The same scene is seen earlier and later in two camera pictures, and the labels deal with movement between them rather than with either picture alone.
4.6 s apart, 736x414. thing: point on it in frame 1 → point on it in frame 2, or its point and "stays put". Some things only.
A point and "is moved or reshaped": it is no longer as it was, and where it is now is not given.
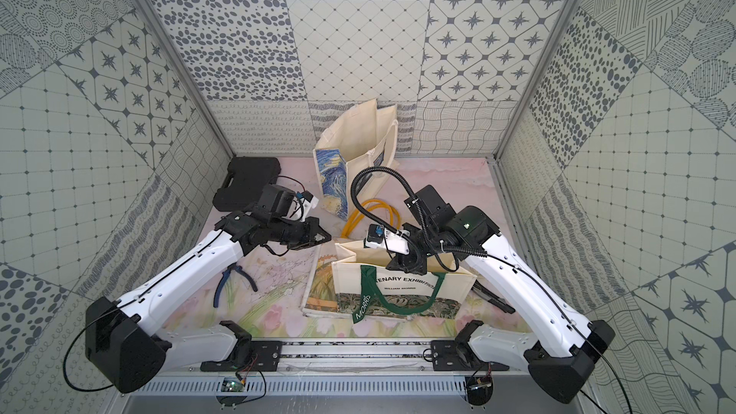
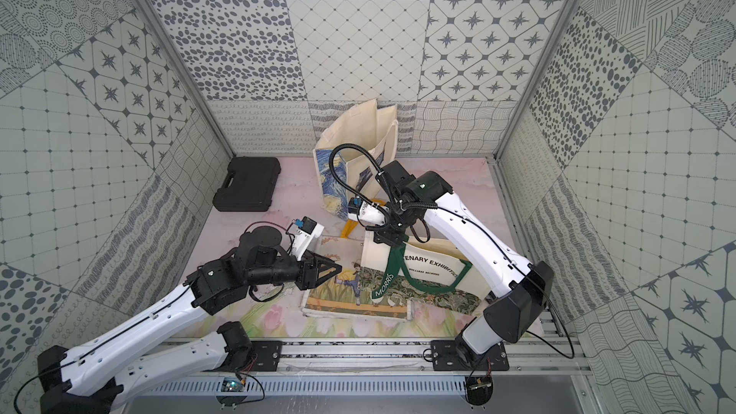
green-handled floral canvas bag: x=366 y=288 is moved or reshaped
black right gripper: x=408 y=264 → x=381 y=235
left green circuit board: x=231 y=384 stays put
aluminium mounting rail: x=351 y=355 stays put
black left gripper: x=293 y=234 → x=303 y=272
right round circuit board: x=479 y=389 stays put
